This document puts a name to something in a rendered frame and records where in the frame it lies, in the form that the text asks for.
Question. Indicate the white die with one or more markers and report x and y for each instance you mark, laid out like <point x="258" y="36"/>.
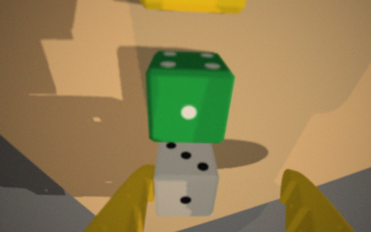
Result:
<point x="185" y="180"/>

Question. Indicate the tan mat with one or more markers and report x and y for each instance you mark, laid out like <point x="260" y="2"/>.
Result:
<point x="73" y="94"/>

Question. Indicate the yellow die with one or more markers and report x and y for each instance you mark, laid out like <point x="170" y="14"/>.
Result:
<point x="214" y="6"/>

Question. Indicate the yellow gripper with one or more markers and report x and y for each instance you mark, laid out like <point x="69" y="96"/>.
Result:
<point x="307" y="208"/>

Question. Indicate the green die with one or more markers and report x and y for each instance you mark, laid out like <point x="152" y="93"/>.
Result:
<point x="188" y="97"/>

